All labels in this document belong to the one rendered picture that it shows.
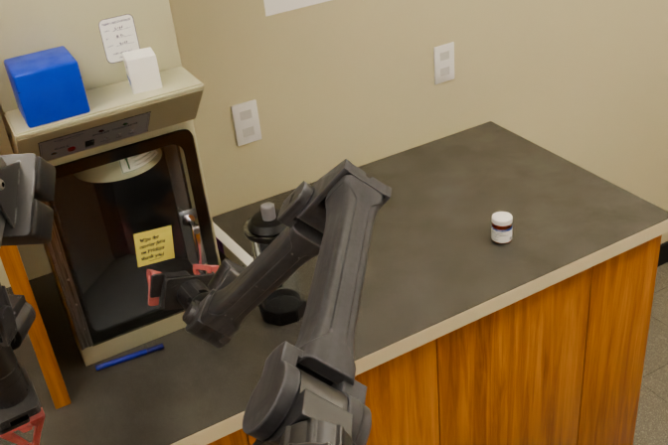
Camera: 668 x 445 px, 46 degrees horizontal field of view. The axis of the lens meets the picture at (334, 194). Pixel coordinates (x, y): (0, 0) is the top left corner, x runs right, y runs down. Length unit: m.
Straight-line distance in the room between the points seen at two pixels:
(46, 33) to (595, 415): 1.70
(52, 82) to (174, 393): 0.64
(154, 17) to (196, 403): 0.72
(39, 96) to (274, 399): 0.75
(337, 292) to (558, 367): 1.28
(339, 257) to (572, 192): 1.29
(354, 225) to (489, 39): 1.55
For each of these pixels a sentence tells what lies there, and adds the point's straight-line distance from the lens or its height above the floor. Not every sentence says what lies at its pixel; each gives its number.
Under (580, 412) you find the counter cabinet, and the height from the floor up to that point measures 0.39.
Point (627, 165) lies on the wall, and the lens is 3.11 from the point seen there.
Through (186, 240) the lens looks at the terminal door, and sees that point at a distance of 1.63.
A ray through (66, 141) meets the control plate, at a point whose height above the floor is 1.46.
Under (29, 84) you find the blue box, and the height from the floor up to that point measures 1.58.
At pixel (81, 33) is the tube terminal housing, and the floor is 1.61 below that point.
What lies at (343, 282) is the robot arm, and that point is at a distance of 0.88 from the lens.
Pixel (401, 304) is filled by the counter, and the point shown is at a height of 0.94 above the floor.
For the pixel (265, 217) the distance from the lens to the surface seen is 1.59.
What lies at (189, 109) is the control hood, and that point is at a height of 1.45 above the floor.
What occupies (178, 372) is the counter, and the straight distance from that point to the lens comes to 1.64.
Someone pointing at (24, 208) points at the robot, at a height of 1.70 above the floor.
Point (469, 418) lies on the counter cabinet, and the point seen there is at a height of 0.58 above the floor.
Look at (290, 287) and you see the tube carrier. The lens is 1.65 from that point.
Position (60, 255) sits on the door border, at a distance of 1.57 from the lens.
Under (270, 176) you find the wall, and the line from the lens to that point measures 2.18.
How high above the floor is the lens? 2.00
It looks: 30 degrees down
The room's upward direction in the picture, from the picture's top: 6 degrees counter-clockwise
